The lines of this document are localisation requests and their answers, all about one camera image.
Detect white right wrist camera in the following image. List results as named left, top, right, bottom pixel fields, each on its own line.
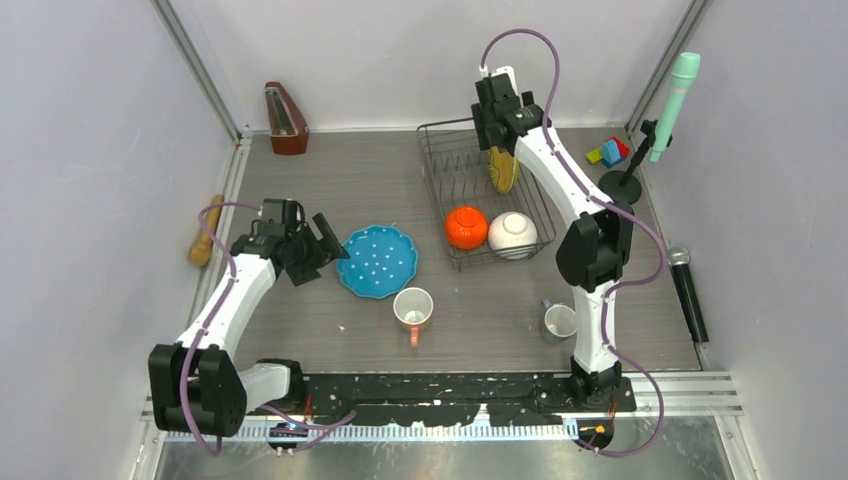
left=478, top=65, right=517, bottom=90

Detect orange plastic bowl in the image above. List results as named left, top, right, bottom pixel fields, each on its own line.
left=444, top=205, right=489, bottom=250

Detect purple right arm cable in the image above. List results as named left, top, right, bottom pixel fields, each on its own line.
left=479, top=27, right=669, bottom=460

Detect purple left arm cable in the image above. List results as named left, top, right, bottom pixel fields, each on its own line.
left=178, top=201, right=359, bottom=458

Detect white bowl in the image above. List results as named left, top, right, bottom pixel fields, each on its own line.
left=487, top=212, right=538, bottom=260

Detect pink floral mug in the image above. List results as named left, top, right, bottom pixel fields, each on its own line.
left=392, top=287, right=434, bottom=348

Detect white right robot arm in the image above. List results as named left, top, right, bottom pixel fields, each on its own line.
left=472, top=71, right=633, bottom=411

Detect grey mug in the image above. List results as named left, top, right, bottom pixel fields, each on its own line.
left=540, top=300, right=577, bottom=344

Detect black microphone stand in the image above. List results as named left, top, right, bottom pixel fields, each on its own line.
left=598, top=120, right=658, bottom=205

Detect black wire dish rack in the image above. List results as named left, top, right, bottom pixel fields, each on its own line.
left=415, top=118, right=557, bottom=271

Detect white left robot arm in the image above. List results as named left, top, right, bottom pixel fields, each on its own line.
left=147, top=199, right=349, bottom=439

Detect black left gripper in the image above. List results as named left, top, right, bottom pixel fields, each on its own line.
left=286, top=214, right=348, bottom=286

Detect brown wooden metronome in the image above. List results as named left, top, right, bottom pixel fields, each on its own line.
left=264, top=81, right=310, bottom=156

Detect wooden rolling pin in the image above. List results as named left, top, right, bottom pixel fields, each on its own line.
left=188, top=194, right=225, bottom=267

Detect mint green microphone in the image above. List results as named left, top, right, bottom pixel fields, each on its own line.
left=649, top=52, right=701, bottom=163

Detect colourful toy blocks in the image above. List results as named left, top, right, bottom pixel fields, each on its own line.
left=585, top=136, right=631, bottom=169

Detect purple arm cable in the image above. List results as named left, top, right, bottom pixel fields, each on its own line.
left=178, top=201, right=359, bottom=458
left=479, top=27, right=669, bottom=460

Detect black handheld microphone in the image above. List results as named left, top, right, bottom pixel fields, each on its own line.
left=667, top=246, right=709, bottom=343

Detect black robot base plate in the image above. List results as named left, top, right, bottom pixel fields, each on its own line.
left=270, top=372, right=637, bottom=427

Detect round woven bamboo mat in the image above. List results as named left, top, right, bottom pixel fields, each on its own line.
left=488, top=147, right=520, bottom=194

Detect blue plate with bamboo mat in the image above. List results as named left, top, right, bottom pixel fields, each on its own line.
left=336, top=225, right=419, bottom=300

